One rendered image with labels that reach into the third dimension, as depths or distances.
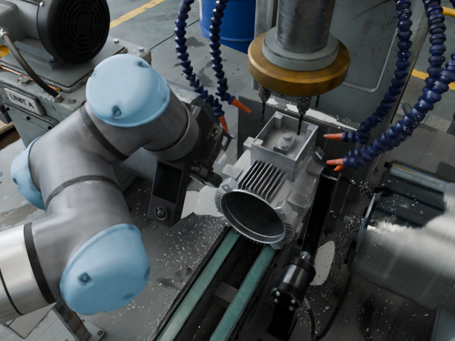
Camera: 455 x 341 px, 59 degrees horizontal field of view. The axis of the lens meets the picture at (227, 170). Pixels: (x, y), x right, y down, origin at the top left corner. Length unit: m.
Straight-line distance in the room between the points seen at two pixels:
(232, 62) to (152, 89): 1.31
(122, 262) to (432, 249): 0.56
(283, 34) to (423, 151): 0.85
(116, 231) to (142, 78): 0.15
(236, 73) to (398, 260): 1.08
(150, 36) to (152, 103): 3.18
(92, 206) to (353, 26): 0.68
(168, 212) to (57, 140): 0.21
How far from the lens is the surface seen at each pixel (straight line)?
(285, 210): 0.79
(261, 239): 0.92
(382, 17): 0.89
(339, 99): 0.99
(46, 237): 0.37
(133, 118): 0.41
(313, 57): 0.69
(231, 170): 0.86
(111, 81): 0.42
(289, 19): 0.68
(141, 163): 0.93
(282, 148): 0.84
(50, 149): 0.45
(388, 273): 0.80
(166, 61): 1.73
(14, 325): 0.77
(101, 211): 0.37
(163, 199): 0.59
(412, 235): 0.76
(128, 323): 1.01
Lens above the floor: 1.71
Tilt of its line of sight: 47 degrees down
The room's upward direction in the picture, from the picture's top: straight up
